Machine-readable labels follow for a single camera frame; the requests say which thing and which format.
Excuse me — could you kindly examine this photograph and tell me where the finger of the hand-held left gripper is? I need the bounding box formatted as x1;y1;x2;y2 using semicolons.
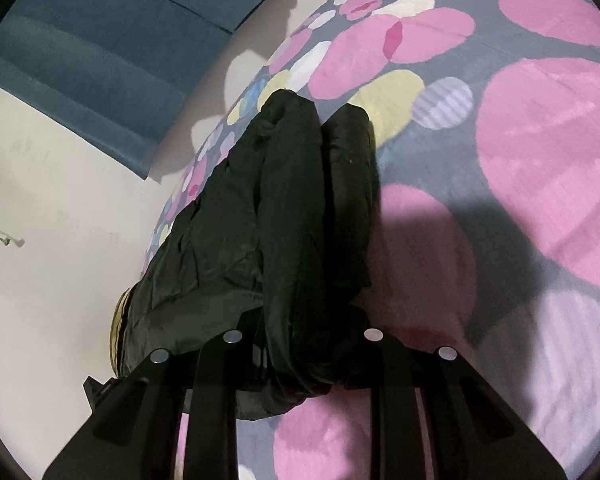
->
82;374;117;411

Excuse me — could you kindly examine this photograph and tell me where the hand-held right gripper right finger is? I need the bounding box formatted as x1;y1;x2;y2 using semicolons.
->
347;306;567;480

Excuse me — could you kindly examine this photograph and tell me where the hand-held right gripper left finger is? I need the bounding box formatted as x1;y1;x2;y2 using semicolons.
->
42;310;272;480

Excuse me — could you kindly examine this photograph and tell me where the black garment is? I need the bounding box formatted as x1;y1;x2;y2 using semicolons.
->
112;88;382;422

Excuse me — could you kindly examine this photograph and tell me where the striped pillow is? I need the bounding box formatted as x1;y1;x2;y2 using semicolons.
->
108;287;142;382

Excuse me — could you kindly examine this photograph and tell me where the dotted bed sheet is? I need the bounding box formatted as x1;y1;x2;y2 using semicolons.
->
144;0;600;480

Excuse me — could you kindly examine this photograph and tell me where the blue curtain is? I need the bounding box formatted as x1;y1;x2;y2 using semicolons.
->
0;0;381;181

